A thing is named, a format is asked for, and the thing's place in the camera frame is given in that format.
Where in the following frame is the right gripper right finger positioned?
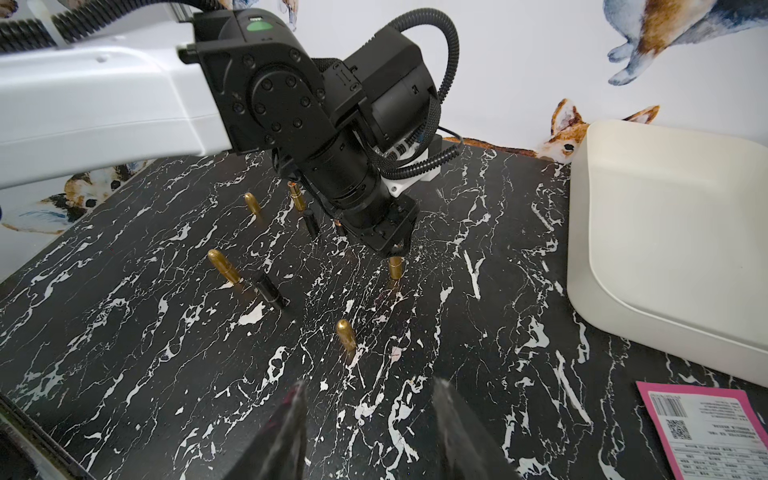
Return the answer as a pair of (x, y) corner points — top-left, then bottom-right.
(432, 377), (519, 479)

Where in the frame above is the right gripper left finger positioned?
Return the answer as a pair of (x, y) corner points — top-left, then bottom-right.
(225, 380), (307, 480)

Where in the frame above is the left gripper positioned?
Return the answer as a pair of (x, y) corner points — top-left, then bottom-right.
(299, 134), (419, 258)

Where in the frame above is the gold lipstick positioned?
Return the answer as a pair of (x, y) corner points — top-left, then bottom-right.
(207, 249), (242, 285)
(335, 319), (357, 353)
(388, 256), (405, 281)
(288, 182), (307, 212)

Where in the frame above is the black lipstick tube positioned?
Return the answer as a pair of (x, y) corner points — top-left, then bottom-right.
(302, 209), (320, 239)

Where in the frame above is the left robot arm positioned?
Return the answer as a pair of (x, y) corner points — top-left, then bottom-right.
(1, 1), (460, 257)

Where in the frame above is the gold cap far left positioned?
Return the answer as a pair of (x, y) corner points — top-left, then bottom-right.
(243, 192), (262, 218)

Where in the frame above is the black lipstick cap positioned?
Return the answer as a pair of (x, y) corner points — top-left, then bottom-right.
(254, 272), (287, 309)

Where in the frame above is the pink card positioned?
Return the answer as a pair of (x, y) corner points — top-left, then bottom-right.
(636, 382), (767, 479)

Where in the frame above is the cream rectangular tray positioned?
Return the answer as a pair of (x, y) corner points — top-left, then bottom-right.
(567, 120), (767, 385)

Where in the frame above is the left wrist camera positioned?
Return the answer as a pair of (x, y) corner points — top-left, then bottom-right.
(383, 134), (445, 199)

